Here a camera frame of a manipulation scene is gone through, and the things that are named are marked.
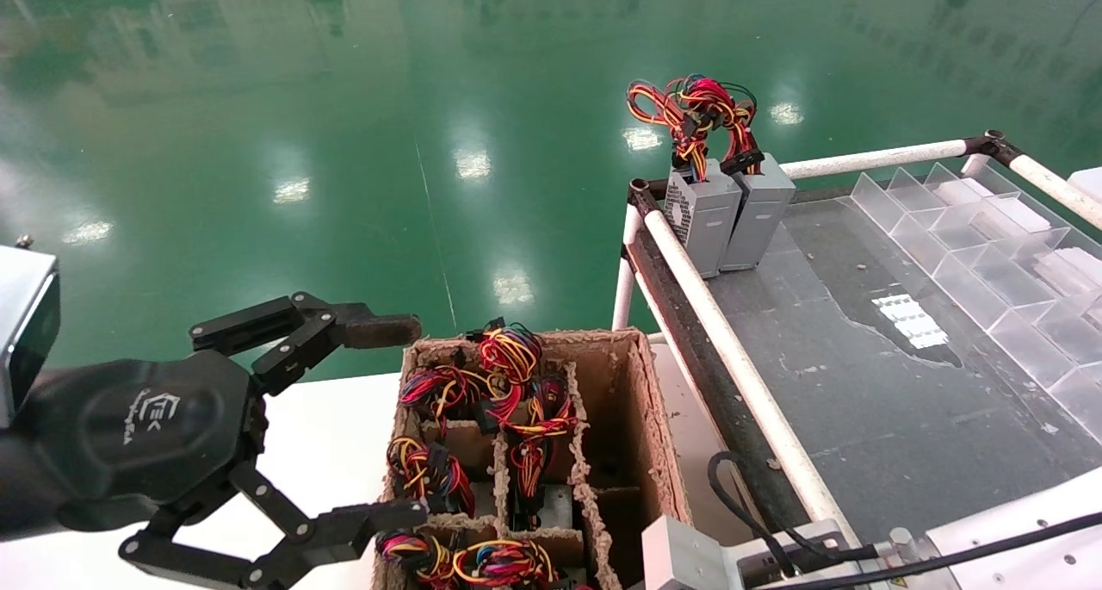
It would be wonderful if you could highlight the white foam block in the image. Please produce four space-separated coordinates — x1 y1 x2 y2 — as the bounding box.
981 196 1053 234
1033 247 1102 298

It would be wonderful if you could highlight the black looped cable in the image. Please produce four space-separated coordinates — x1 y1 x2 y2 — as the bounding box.
708 450 879 578

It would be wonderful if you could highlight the power supply colourful wire bundle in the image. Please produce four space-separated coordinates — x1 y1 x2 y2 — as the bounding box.
465 319 545 393
386 435 476 515
523 376 579 440
377 530 453 589
449 538 559 589
398 364 492 423
508 439 574 531

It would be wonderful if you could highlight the white box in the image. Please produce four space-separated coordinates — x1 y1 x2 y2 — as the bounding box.
1068 166 1102 229

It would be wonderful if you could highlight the long black camera cable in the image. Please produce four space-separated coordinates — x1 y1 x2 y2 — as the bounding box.
749 512 1102 589

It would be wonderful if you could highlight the grey power supply with wires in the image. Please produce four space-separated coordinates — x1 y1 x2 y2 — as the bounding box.
627 78 743 279
680 75 797 272

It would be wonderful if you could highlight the silver camera mount bracket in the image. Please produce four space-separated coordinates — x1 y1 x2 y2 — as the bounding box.
736 521 926 590

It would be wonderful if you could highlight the right wrist camera silver box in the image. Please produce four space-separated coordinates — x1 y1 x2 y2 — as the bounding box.
641 514 743 590

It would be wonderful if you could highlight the left wrist camera silver box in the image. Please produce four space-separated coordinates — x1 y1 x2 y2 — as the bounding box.
0 245 61 429

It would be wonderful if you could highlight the white pipe cart frame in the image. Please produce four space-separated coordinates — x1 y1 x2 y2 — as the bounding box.
611 129 1102 556

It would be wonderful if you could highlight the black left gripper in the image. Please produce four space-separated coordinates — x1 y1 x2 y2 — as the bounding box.
26 291 430 590

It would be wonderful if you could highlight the clear acrylic divider organizer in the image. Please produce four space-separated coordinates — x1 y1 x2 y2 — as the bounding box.
851 161 1102 440

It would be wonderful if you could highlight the brown cardboard divider box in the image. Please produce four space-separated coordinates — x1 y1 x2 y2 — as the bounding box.
372 327 694 590

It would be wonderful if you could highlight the wrist camera silver box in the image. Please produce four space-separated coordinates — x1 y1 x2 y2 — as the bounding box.
641 514 743 590
0 245 61 429

